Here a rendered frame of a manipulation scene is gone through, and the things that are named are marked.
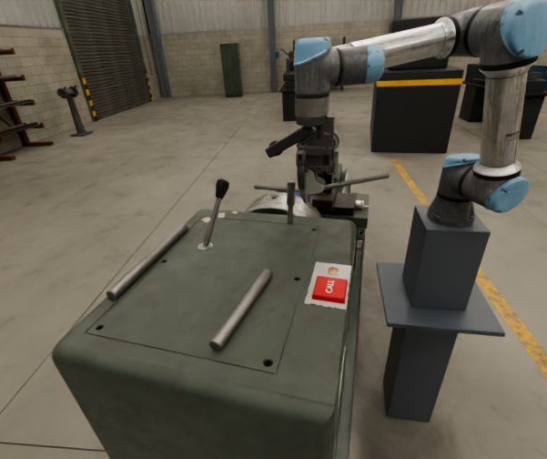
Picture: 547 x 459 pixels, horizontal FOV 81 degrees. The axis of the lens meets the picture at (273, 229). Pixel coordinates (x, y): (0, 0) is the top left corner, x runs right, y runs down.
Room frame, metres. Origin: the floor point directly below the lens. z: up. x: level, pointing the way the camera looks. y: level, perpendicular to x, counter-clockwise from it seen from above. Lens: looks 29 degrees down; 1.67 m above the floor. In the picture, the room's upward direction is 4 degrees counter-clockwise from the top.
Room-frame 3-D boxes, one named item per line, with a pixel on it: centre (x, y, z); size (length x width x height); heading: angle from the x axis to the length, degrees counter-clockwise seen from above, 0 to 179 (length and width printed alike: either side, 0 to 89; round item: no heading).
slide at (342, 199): (1.55, -0.22, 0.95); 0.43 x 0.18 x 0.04; 72
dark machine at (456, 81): (6.16, -2.61, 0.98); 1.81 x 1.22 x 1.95; 164
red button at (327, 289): (0.48, -0.10, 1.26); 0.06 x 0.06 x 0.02; 72
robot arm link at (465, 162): (1.01, -0.64, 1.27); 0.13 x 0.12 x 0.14; 13
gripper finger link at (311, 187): (0.74, -0.10, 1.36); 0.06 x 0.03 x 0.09; 72
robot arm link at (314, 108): (0.76, -0.10, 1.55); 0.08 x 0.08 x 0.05
